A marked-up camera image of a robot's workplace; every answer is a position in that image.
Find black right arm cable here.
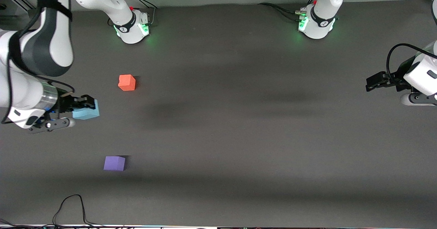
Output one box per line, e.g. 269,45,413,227
1,0,75,124

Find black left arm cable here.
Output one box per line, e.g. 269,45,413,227
386,43,437,83

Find black base cables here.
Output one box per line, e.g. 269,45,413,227
258,0,320,22
123,0,158,26

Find purple foam block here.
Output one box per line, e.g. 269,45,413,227
103,156,126,171

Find black left base cables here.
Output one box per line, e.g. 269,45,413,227
258,0,320,22

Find aluminium frame rail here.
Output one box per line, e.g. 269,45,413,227
0,0,36,18

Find light blue foam block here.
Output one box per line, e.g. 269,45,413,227
72,99,100,120

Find black right base cables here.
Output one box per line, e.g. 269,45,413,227
123,0,158,26

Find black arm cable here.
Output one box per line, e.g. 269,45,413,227
1,0,75,124
386,43,437,83

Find thin black looped table cable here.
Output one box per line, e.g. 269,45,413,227
53,194,103,228

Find dark grey table mat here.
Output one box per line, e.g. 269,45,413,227
0,0,437,228

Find orange foam block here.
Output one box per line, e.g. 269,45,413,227
118,74,136,91

